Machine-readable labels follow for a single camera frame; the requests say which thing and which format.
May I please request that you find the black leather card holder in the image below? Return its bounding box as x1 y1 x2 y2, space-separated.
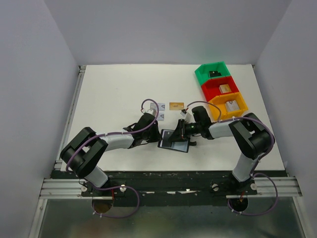
157 128 198 153

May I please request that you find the gold credit card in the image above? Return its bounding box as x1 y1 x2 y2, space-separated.
169 102 184 111

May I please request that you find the silver grey credit card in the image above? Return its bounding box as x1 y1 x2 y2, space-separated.
154 103 165 112

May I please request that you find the black credit card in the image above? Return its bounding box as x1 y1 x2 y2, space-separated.
161 130 173 147

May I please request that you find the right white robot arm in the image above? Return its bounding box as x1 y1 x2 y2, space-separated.
168 106 275 183

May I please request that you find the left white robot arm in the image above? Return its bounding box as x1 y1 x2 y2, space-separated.
60 109 161 188

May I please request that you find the yellow plastic bin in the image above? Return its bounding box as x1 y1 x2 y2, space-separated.
209 92 248 120

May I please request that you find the white box in yellow bin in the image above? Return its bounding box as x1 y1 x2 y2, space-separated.
225 100 240 112

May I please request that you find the red plastic bin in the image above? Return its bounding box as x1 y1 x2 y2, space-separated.
201 76 239 101

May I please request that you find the white box in red bin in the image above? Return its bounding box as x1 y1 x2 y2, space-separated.
219 84 231 94

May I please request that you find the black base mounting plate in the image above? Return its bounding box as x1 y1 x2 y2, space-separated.
81 171 257 207

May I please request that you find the green plastic bin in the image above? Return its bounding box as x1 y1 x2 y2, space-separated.
195 61 231 86

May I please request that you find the black part in green bin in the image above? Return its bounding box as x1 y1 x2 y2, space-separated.
209 70 222 78

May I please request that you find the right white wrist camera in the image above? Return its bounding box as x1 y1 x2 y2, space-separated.
180 109 192 122

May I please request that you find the aluminium extrusion rail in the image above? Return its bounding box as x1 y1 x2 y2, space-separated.
39 65 86 200

